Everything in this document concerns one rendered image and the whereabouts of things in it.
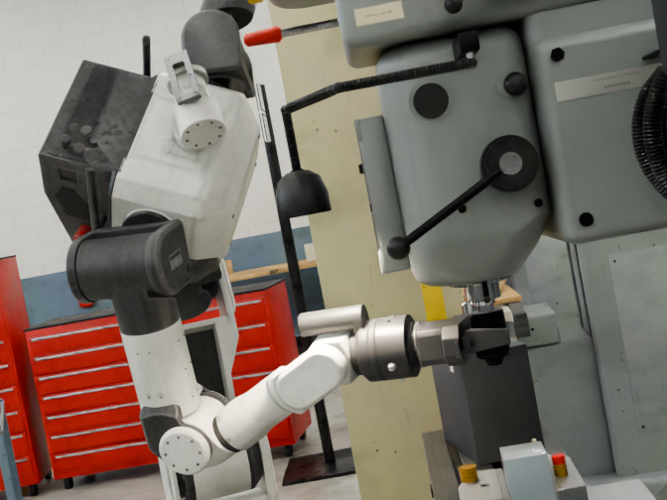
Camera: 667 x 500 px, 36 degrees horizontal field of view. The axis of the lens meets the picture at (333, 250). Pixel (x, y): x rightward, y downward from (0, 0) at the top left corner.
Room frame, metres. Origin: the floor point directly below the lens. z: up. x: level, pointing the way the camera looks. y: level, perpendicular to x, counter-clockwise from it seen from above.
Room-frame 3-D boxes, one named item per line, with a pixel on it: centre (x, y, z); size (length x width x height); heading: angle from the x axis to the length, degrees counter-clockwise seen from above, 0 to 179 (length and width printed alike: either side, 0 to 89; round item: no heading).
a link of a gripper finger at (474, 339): (1.36, -0.18, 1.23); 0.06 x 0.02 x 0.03; 72
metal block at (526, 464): (1.23, -0.18, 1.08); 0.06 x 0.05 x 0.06; 175
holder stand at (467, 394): (1.81, -0.21, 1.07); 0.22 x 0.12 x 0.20; 8
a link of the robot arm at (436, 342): (1.42, -0.10, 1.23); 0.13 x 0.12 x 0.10; 162
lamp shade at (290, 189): (1.37, 0.03, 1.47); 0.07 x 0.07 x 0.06
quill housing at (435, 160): (1.39, -0.19, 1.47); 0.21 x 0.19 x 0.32; 177
